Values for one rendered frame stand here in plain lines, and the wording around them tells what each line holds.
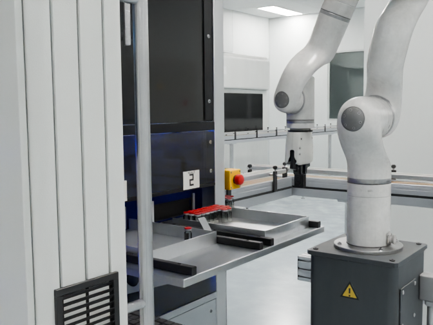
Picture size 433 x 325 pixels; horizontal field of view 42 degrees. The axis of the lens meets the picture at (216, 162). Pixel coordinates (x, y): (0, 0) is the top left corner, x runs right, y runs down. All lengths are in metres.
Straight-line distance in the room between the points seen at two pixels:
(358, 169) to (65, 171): 0.96
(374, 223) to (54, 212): 1.01
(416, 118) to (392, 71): 1.51
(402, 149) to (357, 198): 1.54
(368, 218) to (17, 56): 1.09
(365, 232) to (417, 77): 1.61
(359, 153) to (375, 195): 0.12
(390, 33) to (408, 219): 1.73
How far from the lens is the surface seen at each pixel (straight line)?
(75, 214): 0.85
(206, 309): 2.07
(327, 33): 1.67
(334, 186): 2.62
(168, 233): 1.71
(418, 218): 3.15
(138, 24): 0.95
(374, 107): 1.55
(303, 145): 1.71
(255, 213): 1.92
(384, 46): 1.59
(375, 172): 1.60
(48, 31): 0.82
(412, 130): 3.12
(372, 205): 1.61
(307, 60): 1.65
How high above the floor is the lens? 1.25
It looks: 5 degrees down
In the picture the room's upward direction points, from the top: 1 degrees counter-clockwise
